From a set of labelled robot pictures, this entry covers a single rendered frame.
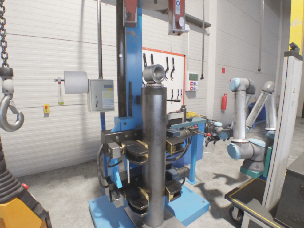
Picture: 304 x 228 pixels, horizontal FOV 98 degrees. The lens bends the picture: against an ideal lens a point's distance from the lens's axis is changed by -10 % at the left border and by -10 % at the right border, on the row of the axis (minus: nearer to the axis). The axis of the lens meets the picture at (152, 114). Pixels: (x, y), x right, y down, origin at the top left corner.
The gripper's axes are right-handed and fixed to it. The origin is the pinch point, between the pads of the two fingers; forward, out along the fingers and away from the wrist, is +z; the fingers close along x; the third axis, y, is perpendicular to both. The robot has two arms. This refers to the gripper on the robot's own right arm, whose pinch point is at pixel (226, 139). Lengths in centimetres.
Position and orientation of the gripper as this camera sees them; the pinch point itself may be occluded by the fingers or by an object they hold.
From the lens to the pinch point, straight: 231.2
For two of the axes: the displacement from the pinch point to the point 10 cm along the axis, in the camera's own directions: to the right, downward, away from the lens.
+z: -3.4, 8.6, 3.9
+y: 5.5, 5.1, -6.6
